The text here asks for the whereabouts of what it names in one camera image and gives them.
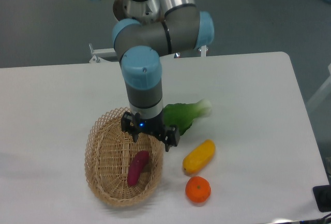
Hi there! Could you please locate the green bok choy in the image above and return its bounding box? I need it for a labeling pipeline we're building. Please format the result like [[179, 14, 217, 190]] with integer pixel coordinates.
[[163, 99, 212, 136]]

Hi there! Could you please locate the yellow bell pepper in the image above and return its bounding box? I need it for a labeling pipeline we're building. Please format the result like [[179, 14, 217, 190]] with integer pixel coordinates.
[[182, 139, 216, 174]]

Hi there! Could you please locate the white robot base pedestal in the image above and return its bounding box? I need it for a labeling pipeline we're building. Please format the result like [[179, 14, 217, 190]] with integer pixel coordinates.
[[113, 0, 163, 25]]

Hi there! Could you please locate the purple sweet potato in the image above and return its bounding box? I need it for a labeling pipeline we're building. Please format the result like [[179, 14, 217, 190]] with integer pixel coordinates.
[[127, 151, 149, 186]]

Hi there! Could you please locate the white metal frame bracket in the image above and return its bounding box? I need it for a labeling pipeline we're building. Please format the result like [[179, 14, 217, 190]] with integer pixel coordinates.
[[88, 43, 209, 64]]

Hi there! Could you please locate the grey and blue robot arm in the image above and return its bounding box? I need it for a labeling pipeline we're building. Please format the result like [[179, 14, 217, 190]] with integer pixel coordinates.
[[99, 0, 214, 149]]

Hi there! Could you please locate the orange tangerine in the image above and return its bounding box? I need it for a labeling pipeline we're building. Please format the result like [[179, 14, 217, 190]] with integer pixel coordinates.
[[185, 176, 212, 203]]

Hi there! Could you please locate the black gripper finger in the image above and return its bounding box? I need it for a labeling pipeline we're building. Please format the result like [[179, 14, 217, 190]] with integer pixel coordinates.
[[160, 125, 180, 152], [121, 111, 141, 142]]

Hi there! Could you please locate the woven wicker basket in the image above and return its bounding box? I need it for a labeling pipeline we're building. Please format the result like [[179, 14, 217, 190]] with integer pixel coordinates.
[[85, 107, 163, 207]]

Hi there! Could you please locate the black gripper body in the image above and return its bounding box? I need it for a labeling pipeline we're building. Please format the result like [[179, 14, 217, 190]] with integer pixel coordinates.
[[131, 112, 165, 141]]

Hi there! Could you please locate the black device at table edge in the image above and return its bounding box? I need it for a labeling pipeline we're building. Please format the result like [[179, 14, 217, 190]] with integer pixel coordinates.
[[312, 185, 330, 213]]

